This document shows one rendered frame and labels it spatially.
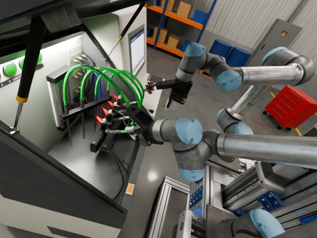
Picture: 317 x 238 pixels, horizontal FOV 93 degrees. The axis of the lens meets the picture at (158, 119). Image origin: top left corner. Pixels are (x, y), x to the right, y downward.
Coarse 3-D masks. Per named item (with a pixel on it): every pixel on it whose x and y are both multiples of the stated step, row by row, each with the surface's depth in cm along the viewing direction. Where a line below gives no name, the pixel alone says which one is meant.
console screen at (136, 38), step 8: (136, 32) 112; (144, 32) 136; (128, 40) 98; (136, 40) 115; (144, 40) 140; (136, 48) 118; (144, 48) 144; (136, 56) 120; (144, 56) 148; (136, 64) 124; (136, 72) 127
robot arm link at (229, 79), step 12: (300, 60) 65; (216, 72) 59; (228, 72) 55; (240, 72) 56; (252, 72) 57; (264, 72) 58; (276, 72) 59; (288, 72) 60; (300, 72) 61; (312, 72) 62; (228, 84) 55; (240, 84) 56; (252, 84) 60; (264, 84) 61; (276, 84) 63; (288, 84) 65; (300, 84) 64
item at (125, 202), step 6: (138, 150) 94; (144, 150) 96; (138, 156) 91; (138, 162) 88; (132, 168) 84; (138, 168) 85; (132, 174) 82; (132, 180) 79; (126, 186) 76; (126, 198) 72; (120, 204) 70; (126, 204) 70
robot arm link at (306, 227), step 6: (312, 222) 30; (294, 228) 33; (300, 228) 31; (306, 228) 30; (312, 228) 29; (240, 234) 49; (246, 234) 48; (282, 234) 35; (288, 234) 33; (294, 234) 32; (300, 234) 30; (306, 234) 29; (312, 234) 28
